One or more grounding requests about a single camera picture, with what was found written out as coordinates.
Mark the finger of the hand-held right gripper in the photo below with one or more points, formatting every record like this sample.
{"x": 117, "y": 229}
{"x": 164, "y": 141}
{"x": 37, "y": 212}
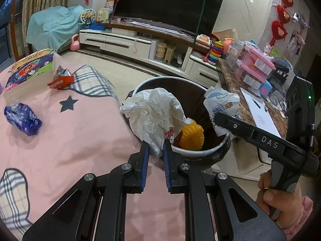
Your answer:
{"x": 245, "y": 133}

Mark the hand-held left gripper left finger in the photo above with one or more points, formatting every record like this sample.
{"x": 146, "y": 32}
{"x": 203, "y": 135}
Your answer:
{"x": 145, "y": 167}

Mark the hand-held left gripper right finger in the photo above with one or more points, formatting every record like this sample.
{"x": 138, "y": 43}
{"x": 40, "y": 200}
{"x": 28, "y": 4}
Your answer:
{"x": 166, "y": 167}

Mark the white bin with black liner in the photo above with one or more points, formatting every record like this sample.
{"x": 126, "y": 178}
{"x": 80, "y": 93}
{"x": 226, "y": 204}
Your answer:
{"x": 200, "y": 153}

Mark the white packet with blue print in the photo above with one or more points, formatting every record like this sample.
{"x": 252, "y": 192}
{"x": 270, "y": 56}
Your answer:
{"x": 220, "y": 103}

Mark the person's right hand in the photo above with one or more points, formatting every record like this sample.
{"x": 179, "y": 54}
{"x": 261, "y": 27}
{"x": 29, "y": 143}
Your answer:
{"x": 280, "y": 203}

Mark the white paper sheet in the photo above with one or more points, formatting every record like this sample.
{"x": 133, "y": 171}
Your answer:
{"x": 260, "y": 115}

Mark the black pen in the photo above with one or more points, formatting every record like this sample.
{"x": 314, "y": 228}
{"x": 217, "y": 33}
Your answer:
{"x": 256, "y": 103}

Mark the blue box with pink heart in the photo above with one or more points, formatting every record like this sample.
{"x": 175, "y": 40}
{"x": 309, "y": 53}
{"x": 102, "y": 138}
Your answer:
{"x": 265, "y": 89}

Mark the brown marble side table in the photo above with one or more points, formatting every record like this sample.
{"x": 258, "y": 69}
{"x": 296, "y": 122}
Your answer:
{"x": 233, "y": 80}

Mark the dark storage box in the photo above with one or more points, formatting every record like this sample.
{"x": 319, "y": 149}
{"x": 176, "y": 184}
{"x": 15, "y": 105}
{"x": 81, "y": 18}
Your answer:
{"x": 280, "y": 77}

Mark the pink clear storage box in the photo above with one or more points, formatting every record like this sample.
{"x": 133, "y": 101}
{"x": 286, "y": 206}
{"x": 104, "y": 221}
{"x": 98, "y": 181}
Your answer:
{"x": 250, "y": 76}
{"x": 260, "y": 60}

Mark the clear plastic box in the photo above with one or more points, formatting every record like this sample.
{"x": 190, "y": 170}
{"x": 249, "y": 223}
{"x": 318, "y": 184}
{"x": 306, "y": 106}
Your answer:
{"x": 235, "y": 51}

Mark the rainbow stacking rings toy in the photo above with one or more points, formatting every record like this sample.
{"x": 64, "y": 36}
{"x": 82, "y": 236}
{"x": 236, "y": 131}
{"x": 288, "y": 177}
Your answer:
{"x": 216, "y": 52}

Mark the toy food tray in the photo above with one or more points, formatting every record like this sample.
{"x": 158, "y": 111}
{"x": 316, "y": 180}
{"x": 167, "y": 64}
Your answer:
{"x": 203, "y": 40}

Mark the small wooden toy rack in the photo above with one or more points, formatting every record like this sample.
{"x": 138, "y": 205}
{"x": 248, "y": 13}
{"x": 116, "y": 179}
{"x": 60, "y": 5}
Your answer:
{"x": 170, "y": 55}

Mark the stack of pastel bowls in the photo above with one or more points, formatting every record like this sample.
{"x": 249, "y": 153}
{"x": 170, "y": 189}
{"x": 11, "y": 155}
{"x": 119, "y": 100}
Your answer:
{"x": 161, "y": 51}

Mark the orange snack wrapper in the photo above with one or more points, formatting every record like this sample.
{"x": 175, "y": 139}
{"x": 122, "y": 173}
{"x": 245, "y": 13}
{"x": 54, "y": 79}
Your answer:
{"x": 62, "y": 81}

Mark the white television cabinet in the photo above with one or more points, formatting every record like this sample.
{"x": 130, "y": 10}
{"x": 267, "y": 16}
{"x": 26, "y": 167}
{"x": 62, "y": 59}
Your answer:
{"x": 120, "y": 41}

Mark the blue foil wrapper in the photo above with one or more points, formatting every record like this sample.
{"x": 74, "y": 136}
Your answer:
{"x": 23, "y": 119}

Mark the pink kettlebell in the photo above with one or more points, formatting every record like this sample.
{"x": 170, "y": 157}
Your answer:
{"x": 74, "y": 45}

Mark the colourful cardboard box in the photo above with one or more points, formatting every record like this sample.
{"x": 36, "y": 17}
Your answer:
{"x": 27, "y": 67}

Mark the black television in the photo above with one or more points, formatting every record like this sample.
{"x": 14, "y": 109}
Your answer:
{"x": 165, "y": 0}

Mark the pastel toy play house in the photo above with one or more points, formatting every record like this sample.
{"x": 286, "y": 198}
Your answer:
{"x": 102, "y": 13}

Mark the ferris wheel toy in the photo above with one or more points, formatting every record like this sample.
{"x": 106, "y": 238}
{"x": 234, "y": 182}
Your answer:
{"x": 87, "y": 17}

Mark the teal cover cloth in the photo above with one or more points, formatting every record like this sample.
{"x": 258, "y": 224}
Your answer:
{"x": 52, "y": 27}

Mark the glass balcony door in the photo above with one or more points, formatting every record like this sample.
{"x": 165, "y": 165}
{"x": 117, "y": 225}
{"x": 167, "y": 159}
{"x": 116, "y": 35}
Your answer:
{"x": 5, "y": 30}

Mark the white security camera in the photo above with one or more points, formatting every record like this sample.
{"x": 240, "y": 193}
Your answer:
{"x": 296, "y": 17}

